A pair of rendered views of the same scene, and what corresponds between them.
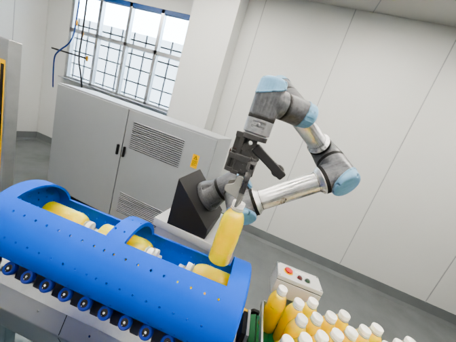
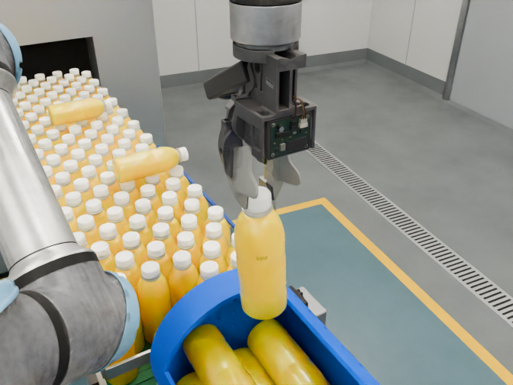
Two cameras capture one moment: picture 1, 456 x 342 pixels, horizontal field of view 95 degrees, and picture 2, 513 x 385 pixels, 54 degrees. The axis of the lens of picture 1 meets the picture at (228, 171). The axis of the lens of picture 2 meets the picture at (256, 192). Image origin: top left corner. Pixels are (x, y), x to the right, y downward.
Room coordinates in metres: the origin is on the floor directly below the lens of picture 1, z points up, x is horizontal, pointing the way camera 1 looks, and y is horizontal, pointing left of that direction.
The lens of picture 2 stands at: (0.93, 0.38, 1.79)
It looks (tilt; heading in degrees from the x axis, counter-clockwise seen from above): 31 degrees down; 233
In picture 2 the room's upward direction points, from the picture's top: straight up
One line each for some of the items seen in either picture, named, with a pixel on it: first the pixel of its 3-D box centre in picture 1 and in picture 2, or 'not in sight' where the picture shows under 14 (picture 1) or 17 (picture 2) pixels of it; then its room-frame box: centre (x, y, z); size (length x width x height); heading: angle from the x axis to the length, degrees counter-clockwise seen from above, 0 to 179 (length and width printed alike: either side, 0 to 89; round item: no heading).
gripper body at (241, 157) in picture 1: (245, 154); (269, 98); (0.60, -0.03, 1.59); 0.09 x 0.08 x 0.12; 83
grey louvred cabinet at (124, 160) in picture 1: (132, 165); not in sight; (2.55, 1.18, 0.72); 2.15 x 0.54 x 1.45; 77
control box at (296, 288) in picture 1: (294, 284); not in sight; (0.85, -0.46, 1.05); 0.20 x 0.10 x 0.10; 83
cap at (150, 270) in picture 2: (301, 319); (150, 270); (0.62, -0.41, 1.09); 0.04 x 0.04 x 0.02
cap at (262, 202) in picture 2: (238, 204); (256, 199); (0.59, -0.06, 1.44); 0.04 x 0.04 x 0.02
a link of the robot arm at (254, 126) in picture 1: (257, 127); (268, 21); (0.59, -0.04, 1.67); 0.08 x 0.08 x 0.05
